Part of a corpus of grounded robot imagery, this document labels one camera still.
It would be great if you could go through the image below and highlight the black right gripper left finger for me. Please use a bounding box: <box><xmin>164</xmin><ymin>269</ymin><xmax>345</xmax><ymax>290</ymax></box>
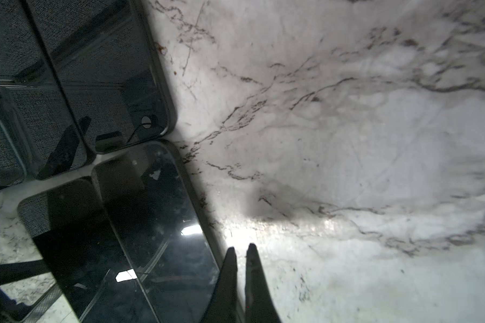
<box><xmin>200</xmin><ymin>247</ymin><xmax>237</xmax><ymax>323</ymax></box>

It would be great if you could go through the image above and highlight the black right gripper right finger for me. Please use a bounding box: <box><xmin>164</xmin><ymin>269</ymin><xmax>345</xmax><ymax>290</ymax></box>
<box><xmin>245</xmin><ymin>243</ymin><xmax>281</xmax><ymax>323</ymax></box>

